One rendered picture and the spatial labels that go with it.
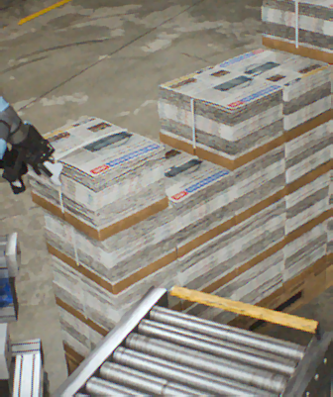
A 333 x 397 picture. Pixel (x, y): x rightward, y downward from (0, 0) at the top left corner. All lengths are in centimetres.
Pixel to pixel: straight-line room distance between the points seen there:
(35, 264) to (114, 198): 155
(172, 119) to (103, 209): 66
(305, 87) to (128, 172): 89
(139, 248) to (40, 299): 117
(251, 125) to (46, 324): 133
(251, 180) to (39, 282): 131
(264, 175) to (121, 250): 70
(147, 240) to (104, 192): 29
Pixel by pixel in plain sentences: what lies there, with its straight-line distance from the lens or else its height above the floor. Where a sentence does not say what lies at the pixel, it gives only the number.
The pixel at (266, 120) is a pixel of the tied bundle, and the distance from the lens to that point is 289.
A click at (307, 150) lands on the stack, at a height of 75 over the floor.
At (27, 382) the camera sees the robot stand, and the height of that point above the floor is 23.
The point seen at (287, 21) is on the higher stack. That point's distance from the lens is 324.
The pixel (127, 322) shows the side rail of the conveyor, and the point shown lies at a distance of 218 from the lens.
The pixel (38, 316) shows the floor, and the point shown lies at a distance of 359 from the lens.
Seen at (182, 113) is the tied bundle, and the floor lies 99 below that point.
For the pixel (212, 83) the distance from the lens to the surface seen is 296.
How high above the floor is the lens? 214
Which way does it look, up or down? 27 degrees down
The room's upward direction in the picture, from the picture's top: 4 degrees counter-clockwise
